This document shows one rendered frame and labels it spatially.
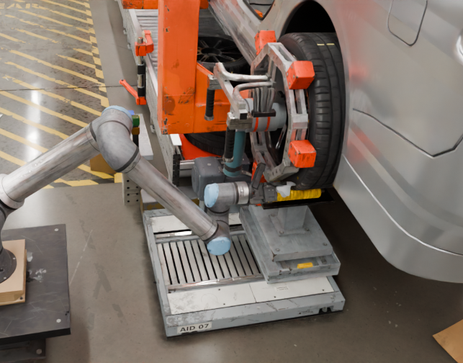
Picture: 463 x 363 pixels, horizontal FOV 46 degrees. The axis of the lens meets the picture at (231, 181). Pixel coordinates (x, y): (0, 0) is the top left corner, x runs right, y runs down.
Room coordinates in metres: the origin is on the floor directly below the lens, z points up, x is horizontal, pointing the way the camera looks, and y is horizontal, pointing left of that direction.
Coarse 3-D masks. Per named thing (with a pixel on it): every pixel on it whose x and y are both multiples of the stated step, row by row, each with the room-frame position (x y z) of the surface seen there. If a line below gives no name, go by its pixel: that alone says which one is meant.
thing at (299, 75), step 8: (296, 64) 1.86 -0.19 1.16; (304, 64) 1.87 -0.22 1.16; (312, 64) 1.88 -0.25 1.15; (288, 72) 1.89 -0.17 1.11; (296, 72) 1.83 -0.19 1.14; (304, 72) 1.84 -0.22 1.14; (312, 72) 1.85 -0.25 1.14; (288, 80) 1.88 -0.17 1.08; (296, 80) 1.82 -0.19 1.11; (304, 80) 1.83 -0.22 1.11; (312, 80) 1.85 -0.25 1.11; (296, 88) 1.86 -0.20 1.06; (304, 88) 1.87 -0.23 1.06
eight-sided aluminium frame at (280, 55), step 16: (272, 48) 2.08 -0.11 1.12; (256, 64) 2.23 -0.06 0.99; (288, 64) 1.94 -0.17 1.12; (288, 96) 1.86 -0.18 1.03; (304, 96) 1.86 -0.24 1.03; (288, 112) 1.83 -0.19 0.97; (304, 112) 1.82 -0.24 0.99; (288, 128) 1.81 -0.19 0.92; (304, 128) 1.79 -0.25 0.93; (256, 144) 2.14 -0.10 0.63; (288, 144) 1.79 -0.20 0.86; (256, 160) 2.08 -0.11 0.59; (272, 160) 2.05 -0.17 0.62; (288, 160) 1.78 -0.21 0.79; (272, 176) 1.88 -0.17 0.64
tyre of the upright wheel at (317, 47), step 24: (288, 48) 2.13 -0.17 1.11; (312, 48) 2.00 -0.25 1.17; (336, 48) 2.02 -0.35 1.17; (336, 72) 1.92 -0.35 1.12; (312, 96) 1.85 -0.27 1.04; (336, 96) 1.84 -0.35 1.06; (312, 120) 1.82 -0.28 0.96; (336, 120) 1.80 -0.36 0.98; (312, 144) 1.78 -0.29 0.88; (336, 144) 1.78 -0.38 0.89; (312, 168) 1.76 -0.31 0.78; (336, 168) 1.79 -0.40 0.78
